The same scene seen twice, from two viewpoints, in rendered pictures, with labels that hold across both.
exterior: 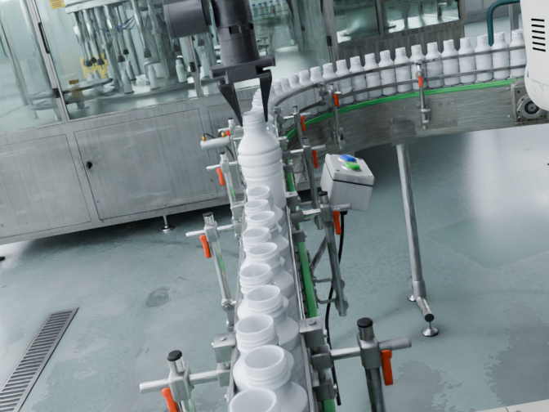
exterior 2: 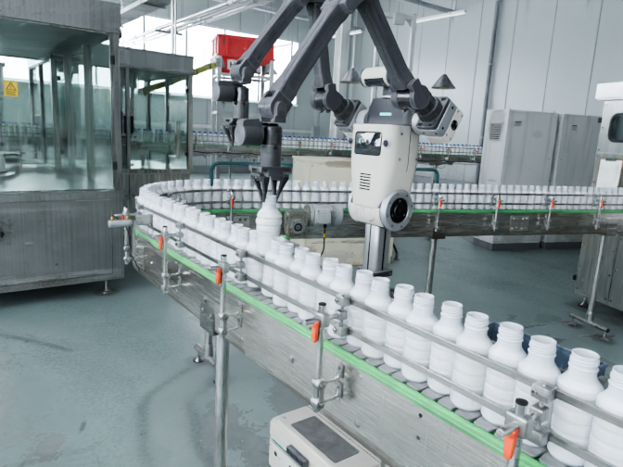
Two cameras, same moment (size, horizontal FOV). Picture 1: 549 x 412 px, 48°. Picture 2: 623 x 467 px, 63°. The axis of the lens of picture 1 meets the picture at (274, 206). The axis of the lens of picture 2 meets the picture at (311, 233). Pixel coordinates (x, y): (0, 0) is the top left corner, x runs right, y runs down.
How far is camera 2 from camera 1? 0.81 m
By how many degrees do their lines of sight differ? 38
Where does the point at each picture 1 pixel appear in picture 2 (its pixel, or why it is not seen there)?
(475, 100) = not seen: hidden behind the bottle
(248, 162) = (269, 222)
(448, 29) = (179, 174)
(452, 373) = (244, 404)
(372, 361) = not seen: hidden behind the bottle
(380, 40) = (126, 173)
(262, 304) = (369, 275)
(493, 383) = (273, 406)
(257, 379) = (408, 294)
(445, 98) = (244, 216)
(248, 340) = (384, 284)
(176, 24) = (249, 137)
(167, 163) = not seen: outside the picture
